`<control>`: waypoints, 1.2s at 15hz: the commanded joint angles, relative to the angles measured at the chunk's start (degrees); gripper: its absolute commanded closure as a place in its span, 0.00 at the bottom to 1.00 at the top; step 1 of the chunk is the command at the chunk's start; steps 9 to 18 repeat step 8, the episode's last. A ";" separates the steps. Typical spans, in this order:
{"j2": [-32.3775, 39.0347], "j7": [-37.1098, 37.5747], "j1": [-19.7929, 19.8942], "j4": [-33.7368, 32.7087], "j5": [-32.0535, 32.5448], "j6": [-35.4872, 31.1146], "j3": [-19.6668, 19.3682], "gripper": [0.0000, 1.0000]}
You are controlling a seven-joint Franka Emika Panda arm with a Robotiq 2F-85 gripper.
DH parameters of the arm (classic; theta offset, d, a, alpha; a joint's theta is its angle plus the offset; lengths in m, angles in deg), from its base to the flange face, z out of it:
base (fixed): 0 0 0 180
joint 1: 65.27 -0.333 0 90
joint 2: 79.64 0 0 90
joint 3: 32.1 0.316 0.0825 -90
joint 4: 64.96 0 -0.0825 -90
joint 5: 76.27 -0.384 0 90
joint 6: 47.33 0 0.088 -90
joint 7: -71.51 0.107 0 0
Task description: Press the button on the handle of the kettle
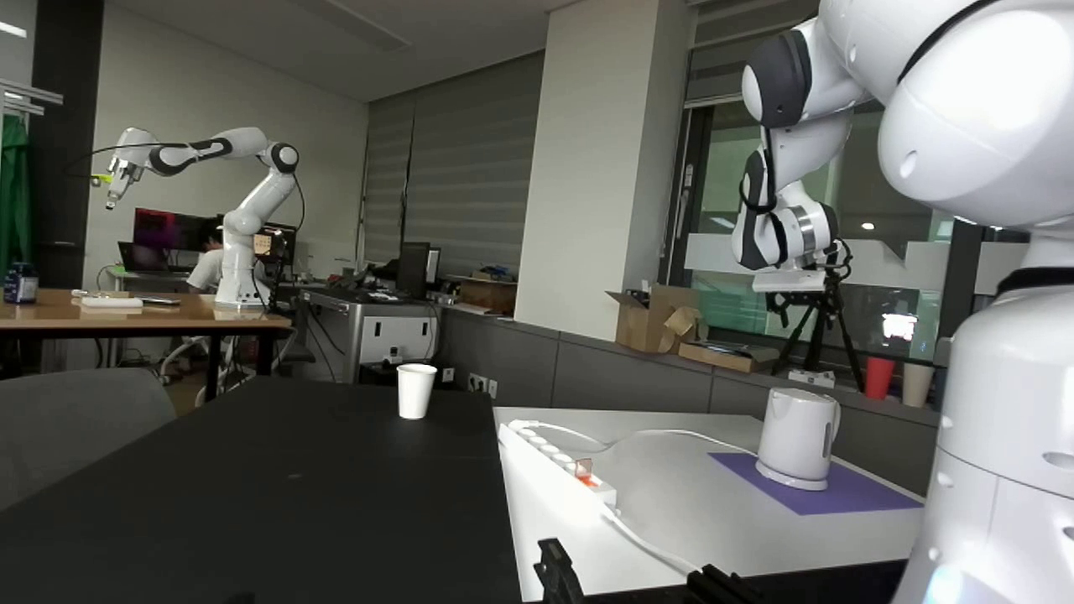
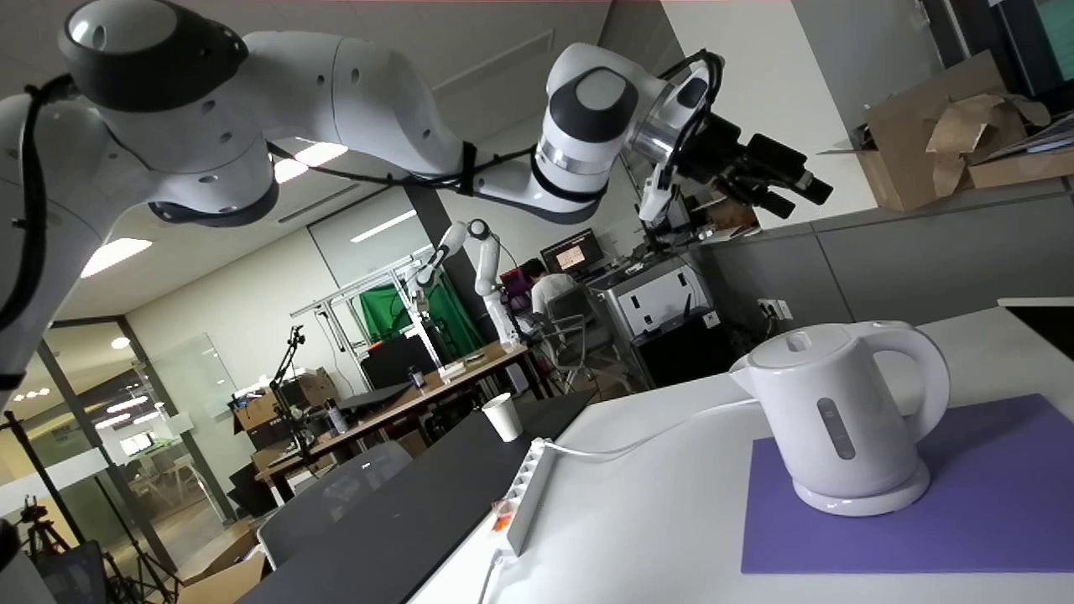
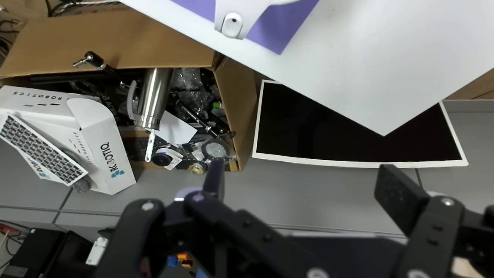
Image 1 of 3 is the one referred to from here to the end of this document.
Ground purple rectangular mat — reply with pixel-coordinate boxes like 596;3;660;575
705;445;926;520

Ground black camera tripod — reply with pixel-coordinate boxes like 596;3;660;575
765;266;870;391

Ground white electric kettle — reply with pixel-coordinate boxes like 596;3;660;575
752;383;846;492

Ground brown cardboard box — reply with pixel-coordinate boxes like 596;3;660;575
609;283;712;359

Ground dark computer monitor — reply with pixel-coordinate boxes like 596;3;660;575
116;204;228;279

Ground black table clamp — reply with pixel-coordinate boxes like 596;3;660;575
532;532;596;604

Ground tan paper cup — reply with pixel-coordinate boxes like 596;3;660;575
897;359;941;411

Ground wooden desk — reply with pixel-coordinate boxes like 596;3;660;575
0;284;299;406

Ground gray chair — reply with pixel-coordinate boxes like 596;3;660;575
0;364;183;520

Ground white power strip orange switch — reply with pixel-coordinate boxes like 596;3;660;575
506;418;624;511

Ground green cloth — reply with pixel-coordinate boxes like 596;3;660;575
0;107;38;284

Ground gray window blinds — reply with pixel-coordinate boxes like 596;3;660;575
360;48;549;284

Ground white paper cup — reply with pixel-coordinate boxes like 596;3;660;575
394;359;445;427

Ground white power strip cable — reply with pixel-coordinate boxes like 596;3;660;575
601;501;705;576

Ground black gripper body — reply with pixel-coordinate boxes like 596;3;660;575
824;230;861;284

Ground white metal cabinet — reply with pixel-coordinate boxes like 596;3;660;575
295;288;447;386

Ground gray partition panel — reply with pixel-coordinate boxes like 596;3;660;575
434;304;947;497

